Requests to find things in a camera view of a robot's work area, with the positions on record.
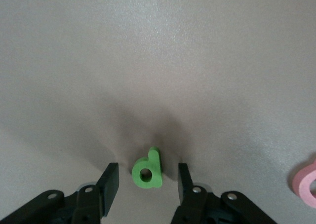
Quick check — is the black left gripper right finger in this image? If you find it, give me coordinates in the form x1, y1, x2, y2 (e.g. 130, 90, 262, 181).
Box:
170, 162, 278, 224

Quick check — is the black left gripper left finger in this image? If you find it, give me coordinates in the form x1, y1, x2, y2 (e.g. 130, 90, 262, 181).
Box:
0, 162, 119, 224

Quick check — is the green foam letter p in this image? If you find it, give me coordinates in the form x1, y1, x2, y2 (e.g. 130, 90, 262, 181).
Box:
131, 146, 163, 189

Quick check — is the pink foam letter Q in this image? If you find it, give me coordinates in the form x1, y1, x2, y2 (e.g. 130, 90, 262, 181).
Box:
292, 158, 316, 209

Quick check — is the brown table mat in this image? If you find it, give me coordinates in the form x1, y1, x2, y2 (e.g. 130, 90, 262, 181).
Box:
0, 0, 316, 224

